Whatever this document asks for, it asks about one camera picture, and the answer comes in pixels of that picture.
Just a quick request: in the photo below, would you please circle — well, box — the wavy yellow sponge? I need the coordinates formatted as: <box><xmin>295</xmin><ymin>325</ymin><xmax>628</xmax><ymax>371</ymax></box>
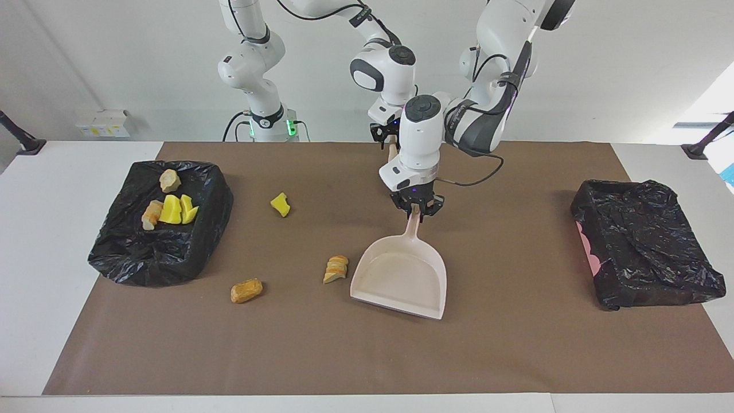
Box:
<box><xmin>159</xmin><ymin>194</ymin><xmax>183</xmax><ymax>225</ymax></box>

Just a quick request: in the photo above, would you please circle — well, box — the sliced croissant piece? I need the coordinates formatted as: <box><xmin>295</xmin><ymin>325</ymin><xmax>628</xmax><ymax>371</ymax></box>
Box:
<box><xmin>323</xmin><ymin>255</ymin><xmax>350</xmax><ymax>285</ymax></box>

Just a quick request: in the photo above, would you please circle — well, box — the long pale bread chunk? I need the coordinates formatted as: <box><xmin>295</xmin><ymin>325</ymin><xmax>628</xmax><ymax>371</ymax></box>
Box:
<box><xmin>141</xmin><ymin>199</ymin><xmax>165</xmax><ymax>232</ymax></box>

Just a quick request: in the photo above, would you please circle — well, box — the brown bread roll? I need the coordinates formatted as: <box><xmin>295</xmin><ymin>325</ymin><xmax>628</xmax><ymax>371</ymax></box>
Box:
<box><xmin>230</xmin><ymin>278</ymin><xmax>264</xmax><ymax>305</ymax></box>

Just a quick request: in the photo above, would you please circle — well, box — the black camera stand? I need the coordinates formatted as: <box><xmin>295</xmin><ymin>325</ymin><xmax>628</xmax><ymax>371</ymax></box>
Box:
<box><xmin>681</xmin><ymin>111</ymin><xmax>734</xmax><ymax>160</ymax></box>
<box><xmin>0</xmin><ymin>109</ymin><xmax>47</xmax><ymax>156</ymax></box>

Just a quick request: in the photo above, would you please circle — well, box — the black right base cable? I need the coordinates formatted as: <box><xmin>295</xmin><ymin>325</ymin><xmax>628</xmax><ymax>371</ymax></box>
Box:
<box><xmin>222</xmin><ymin>111</ymin><xmax>253</xmax><ymax>142</ymax></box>

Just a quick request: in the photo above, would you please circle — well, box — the beige plastic dustpan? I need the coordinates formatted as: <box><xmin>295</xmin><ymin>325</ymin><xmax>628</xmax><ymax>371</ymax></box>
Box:
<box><xmin>350</xmin><ymin>212</ymin><xmax>447</xmax><ymax>320</ymax></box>

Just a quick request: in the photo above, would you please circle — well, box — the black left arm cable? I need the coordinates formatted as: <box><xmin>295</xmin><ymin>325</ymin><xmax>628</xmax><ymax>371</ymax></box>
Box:
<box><xmin>435</xmin><ymin>54</ymin><xmax>514</xmax><ymax>188</ymax></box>

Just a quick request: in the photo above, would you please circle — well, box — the pink plastic bin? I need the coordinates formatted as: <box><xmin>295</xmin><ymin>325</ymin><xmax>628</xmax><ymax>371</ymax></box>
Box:
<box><xmin>576</xmin><ymin>221</ymin><xmax>603</xmax><ymax>277</ymax></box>

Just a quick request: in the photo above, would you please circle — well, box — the black trash bag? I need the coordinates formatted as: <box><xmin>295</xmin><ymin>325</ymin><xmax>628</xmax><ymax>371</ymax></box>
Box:
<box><xmin>570</xmin><ymin>179</ymin><xmax>727</xmax><ymax>311</ymax></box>
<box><xmin>87</xmin><ymin>159</ymin><xmax>234</xmax><ymax>287</ymax></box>

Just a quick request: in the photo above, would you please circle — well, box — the white wall socket box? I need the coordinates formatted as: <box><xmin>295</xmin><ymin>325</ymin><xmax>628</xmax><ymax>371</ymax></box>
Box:
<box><xmin>75</xmin><ymin>109</ymin><xmax>138</xmax><ymax>138</ymax></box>

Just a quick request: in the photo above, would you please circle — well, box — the brown table mat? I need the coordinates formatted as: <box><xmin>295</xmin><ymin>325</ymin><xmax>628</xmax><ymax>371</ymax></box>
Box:
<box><xmin>43</xmin><ymin>142</ymin><xmax>734</xmax><ymax>395</ymax></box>

